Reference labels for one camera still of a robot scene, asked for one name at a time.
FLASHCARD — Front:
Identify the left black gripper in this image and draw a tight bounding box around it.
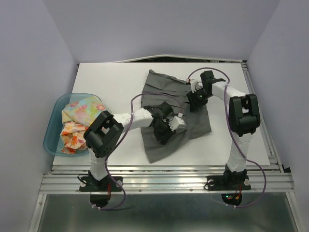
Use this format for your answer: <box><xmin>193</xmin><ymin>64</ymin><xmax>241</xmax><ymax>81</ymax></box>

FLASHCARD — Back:
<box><xmin>152</xmin><ymin>119</ymin><xmax>175</xmax><ymax>145</ymax></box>

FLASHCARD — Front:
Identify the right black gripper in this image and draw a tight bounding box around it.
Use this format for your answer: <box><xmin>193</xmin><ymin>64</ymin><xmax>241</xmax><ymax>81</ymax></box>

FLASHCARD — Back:
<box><xmin>187</xmin><ymin>87</ymin><xmax>212</xmax><ymax>112</ymax></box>

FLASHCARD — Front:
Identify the grey pleated skirt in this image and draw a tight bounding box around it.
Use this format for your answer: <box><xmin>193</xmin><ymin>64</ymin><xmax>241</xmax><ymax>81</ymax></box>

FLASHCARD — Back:
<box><xmin>141</xmin><ymin>70</ymin><xmax>211</xmax><ymax>163</ymax></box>

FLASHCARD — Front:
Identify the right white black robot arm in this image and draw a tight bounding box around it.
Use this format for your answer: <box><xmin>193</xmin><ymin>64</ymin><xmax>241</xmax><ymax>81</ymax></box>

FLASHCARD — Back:
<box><xmin>186</xmin><ymin>68</ymin><xmax>261</xmax><ymax>190</ymax></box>

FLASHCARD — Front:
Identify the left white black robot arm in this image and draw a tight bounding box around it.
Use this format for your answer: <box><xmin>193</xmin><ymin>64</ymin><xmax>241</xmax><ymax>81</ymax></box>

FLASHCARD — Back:
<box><xmin>79</xmin><ymin>102</ymin><xmax>185</xmax><ymax>190</ymax></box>

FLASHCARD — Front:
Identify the pastel floral skirt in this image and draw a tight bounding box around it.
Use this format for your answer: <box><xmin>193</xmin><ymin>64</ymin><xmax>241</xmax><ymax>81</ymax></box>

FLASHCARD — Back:
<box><xmin>61</xmin><ymin>95</ymin><xmax>111</xmax><ymax>127</ymax></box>

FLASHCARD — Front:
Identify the orange floral skirt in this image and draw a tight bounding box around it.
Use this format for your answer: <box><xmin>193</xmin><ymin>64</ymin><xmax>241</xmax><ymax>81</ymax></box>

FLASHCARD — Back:
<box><xmin>60</xmin><ymin>121</ymin><xmax>88</xmax><ymax>154</ymax></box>

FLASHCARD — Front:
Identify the blue plastic basin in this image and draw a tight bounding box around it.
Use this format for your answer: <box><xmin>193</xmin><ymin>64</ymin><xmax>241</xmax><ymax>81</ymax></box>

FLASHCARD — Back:
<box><xmin>42</xmin><ymin>93</ymin><xmax>102</xmax><ymax>159</ymax></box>

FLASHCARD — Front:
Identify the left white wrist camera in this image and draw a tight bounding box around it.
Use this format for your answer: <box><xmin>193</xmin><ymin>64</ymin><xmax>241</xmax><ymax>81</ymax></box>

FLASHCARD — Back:
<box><xmin>168</xmin><ymin>116</ymin><xmax>186</xmax><ymax>131</ymax></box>

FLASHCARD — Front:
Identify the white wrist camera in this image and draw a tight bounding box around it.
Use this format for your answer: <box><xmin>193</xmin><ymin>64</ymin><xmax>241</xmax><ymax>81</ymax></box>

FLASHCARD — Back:
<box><xmin>168</xmin><ymin>116</ymin><xmax>186</xmax><ymax>131</ymax></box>
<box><xmin>186</xmin><ymin>78</ymin><xmax>201</xmax><ymax>93</ymax></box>

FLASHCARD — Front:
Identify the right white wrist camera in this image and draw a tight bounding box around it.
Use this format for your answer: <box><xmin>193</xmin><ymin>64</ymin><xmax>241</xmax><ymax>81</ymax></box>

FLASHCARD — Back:
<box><xmin>186</xmin><ymin>78</ymin><xmax>201</xmax><ymax>93</ymax></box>

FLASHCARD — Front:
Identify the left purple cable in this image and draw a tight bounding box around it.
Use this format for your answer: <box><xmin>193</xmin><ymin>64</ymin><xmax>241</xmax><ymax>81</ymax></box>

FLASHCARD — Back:
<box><xmin>93</xmin><ymin>92</ymin><xmax>183</xmax><ymax>210</ymax></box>

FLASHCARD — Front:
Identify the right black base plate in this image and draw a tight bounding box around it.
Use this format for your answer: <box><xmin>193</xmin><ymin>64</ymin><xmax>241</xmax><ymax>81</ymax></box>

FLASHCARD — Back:
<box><xmin>204</xmin><ymin>175</ymin><xmax>252</xmax><ymax>191</ymax></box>

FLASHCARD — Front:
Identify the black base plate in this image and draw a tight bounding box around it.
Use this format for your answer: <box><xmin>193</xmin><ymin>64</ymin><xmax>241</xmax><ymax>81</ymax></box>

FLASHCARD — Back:
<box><xmin>204</xmin><ymin>175</ymin><xmax>252</xmax><ymax>191</ymax></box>
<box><xmin>77</xmin><ymin>175</ymin><xmax>122</xmax><ymax>192</ymax></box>

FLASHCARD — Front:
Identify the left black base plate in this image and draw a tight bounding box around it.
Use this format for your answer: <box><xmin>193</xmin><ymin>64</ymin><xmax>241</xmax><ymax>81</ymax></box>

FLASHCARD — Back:
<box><xmin>77</xmin><ymin>175</ymin><xmax>122</xmax><ymax>192</ymax></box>

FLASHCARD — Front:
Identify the aluminium frame rail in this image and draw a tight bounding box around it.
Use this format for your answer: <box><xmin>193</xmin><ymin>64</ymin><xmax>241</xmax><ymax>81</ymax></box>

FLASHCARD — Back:
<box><xmin>39</xmin><ymin>164</ymin><xmax>295</xmax><ymax>195</ymax></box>

